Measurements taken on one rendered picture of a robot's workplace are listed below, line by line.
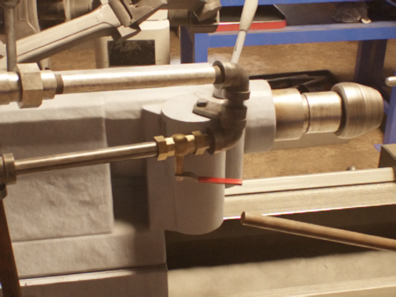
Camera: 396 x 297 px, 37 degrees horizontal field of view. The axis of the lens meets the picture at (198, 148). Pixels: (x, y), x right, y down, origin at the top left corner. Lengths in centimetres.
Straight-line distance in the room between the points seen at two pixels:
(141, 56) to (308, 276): 92
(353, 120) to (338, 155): 222
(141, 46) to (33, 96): 121
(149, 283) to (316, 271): 44
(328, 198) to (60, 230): 58
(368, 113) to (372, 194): 34
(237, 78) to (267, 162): 231
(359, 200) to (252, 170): 175
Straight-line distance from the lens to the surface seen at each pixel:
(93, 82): 65
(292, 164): 302
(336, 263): 124
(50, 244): 86
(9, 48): 99
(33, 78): 62
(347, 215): 121
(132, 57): 183
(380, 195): 125
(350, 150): 321
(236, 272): 118
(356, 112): 93
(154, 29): 181
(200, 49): 272
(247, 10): 84
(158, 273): 85
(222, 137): 74
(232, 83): 72
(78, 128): 82
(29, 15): 143
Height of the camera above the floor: 148
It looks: 28 degrees down
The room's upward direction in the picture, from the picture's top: straight up
